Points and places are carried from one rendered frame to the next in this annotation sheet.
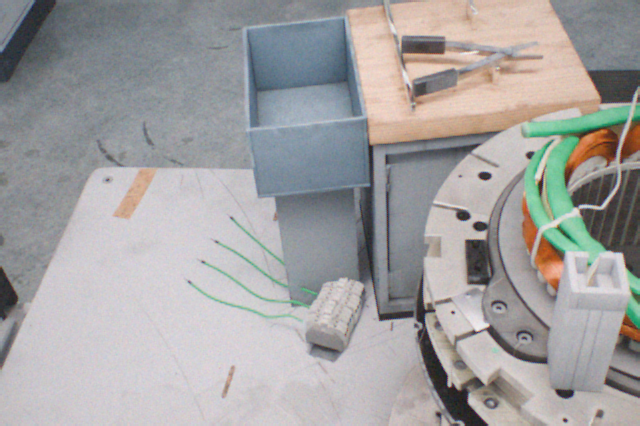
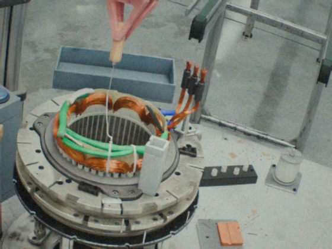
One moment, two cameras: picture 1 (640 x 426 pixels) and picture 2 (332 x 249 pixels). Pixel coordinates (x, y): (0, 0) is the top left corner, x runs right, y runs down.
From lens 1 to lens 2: 0.81 m
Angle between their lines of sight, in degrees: 67
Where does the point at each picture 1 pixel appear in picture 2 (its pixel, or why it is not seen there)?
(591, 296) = (165, 149)
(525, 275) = (105, 179)
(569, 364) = (157, 181)
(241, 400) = not seen: outside the picture
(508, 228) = (78, 172)
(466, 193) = (48, 176)
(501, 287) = (106, 187)
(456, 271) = (89, 196)
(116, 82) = not seen: outside the picture
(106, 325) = not seen: outside the picture
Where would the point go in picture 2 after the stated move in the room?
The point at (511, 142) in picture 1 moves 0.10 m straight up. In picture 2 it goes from (26, 152) to (29, 101)
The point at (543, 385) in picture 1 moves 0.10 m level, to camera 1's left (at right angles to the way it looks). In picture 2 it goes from (151, 198) to (141, 239)
